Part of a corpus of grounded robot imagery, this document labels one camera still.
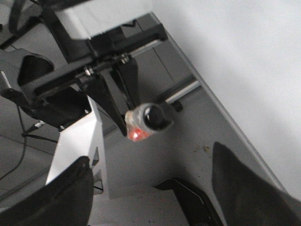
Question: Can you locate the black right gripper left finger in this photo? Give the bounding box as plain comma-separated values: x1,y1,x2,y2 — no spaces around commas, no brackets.
0,156,94,226

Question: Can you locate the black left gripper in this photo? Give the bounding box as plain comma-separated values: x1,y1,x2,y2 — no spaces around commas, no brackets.
0,24,167,136

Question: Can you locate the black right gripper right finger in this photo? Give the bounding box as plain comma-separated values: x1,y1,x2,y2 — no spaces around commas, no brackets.
212,142,301,226

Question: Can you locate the black whiteboard marker with magnet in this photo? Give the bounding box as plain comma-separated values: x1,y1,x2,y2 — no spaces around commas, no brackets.
125,103,173,142

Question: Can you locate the white whiteboard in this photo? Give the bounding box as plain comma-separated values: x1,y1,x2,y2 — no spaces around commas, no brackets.
152,0,301,199

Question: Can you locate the black cable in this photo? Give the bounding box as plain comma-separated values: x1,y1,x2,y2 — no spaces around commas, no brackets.
0,103,58,182

